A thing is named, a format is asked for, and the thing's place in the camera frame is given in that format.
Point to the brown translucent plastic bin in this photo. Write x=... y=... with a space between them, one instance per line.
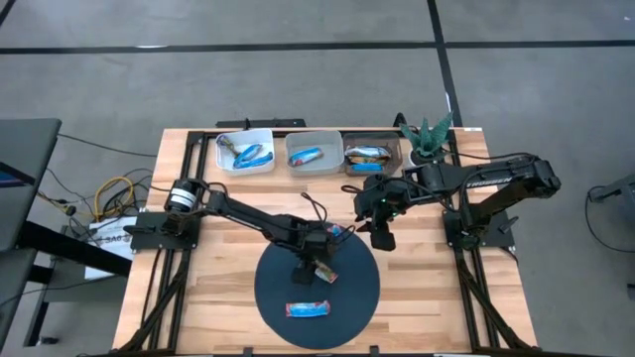
x=396 y=143

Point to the silver white granola bar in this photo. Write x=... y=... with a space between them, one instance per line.
x=367 y=151

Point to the grey plastic bin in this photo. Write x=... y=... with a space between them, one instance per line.
x=327 y=141

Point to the green succulent plant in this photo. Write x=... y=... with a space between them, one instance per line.
x=426 y=139

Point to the white plastic bin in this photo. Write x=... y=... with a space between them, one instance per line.
x=263 y=136

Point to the white plant pot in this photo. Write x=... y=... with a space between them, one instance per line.
x=412 y=159

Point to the black aluminium table frame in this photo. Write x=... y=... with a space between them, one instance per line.
x=190 y=154

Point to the orange blue chewy bar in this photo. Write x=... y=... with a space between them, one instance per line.
x=367 y=167

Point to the blue red-ended granola bar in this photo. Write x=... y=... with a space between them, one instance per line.
x=305 y=156
x=307 y=309

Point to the dark yellow granola bar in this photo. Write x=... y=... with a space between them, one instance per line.
x=228 y=145

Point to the round dark woven mat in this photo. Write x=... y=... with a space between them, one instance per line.
x=347 y=307

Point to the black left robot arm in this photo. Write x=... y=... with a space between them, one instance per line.
x=248 y=213

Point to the dark grey desk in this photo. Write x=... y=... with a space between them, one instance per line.
x=25 y=163

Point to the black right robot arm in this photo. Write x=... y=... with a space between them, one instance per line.
x=496 y=181

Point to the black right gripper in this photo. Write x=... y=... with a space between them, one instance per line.
x=379 y=198

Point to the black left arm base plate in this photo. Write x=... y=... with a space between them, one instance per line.
x=149 y=238

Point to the white paper sheet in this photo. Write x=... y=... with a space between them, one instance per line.
x=111 y=238

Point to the orange green chewy bar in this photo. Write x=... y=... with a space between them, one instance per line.
x=367 y=160

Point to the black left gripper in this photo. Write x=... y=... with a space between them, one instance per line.
x=312 y=240

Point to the grey metal stand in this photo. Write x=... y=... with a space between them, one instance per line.
x=620 y=188

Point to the black power strip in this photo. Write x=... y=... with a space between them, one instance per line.
x=263 y=123

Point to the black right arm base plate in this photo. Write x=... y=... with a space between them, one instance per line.
x=488 y=240

